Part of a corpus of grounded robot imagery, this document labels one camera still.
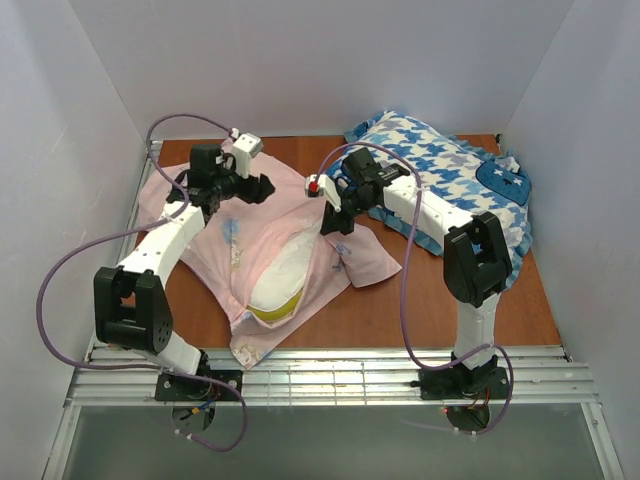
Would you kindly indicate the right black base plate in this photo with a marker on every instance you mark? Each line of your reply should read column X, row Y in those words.
column 451, row 385

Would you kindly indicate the white pillow yellow edge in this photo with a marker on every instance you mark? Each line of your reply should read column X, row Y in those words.
column 280, row 286

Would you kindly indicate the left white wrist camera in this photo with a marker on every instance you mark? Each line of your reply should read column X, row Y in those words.
column 244, row 149

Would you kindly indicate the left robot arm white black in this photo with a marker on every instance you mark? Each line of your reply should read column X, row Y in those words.
column 130, row 303

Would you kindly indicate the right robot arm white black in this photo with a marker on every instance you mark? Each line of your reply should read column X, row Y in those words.
column 476, row 263

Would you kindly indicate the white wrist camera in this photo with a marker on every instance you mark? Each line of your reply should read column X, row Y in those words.
column 322, row 186
column 244, row 149

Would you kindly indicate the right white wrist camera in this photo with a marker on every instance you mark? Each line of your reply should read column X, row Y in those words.
column 322, row 186

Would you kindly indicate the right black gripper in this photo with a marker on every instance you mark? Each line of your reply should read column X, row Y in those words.
column 347, row 208

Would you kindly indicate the blue white houndstooth pillow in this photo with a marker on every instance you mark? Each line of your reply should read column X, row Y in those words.
column 470, row 178

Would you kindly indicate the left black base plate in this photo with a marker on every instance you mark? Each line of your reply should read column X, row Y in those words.
column 172, row 388

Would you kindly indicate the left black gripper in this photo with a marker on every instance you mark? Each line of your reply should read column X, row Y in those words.
column 251, row 186

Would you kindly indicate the aluminium front rail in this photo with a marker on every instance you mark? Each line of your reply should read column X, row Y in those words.
column 336, row 377

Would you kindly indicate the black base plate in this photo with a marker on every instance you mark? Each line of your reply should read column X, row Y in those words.
column 172, row 388
column 451, row 385

